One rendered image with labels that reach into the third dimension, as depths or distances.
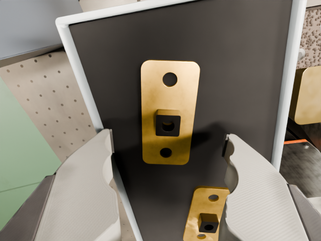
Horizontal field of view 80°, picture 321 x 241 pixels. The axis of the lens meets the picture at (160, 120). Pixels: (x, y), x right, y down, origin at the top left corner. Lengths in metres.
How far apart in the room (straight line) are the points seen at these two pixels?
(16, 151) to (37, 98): 1.32
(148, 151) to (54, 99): 0.60
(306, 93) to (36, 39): 0.39
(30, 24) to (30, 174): 1.86
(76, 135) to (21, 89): 0.22
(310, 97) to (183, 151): 0.17
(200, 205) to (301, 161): 0.22
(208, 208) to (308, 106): 0.16
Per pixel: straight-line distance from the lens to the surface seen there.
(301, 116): 0.28
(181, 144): 0.15
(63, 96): 0.71
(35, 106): 0.78
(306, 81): 0.27
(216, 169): 0.18
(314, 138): 0.37
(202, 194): 0.19
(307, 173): 0.37
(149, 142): 0.15
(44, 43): 0.40
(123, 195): 0.19
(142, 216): 0.22
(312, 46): 0.23
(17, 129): 1.90
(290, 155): 0.39
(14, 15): 0.38
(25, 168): 2.14
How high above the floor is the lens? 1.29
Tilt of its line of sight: 62 degrees down
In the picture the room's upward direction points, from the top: 177 degrees counter-clockwise
